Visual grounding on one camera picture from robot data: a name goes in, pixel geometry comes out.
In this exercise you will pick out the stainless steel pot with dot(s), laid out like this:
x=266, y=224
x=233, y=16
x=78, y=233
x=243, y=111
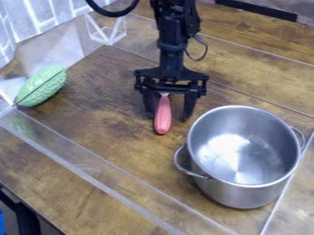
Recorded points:
x=243, y=153

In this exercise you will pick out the white brick pattern curtain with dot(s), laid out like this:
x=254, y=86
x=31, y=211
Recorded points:
x=27, y=18

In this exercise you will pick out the clear acrylic barrier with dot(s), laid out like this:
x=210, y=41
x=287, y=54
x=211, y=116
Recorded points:
x=174, y=216
x=62, y=46

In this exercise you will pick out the pink handled metal spoon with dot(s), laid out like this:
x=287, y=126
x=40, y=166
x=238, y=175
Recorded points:
x=163, y=117

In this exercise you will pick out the clear acrylic barrier left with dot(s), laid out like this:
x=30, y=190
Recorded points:
x=62, y=46

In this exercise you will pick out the black bar at back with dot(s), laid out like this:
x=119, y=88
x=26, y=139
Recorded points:
x=262, y=10

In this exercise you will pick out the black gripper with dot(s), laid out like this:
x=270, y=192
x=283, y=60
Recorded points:
x=171, y=77

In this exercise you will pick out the clear acrylic barrier front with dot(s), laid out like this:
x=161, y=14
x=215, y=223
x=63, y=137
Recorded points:
x=174, y=216

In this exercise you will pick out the green bumpy toy gourd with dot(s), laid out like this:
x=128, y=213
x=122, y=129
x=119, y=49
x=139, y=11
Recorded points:
x=42, y=86

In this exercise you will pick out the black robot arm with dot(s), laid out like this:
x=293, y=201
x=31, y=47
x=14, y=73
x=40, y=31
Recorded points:
x=178, y=24

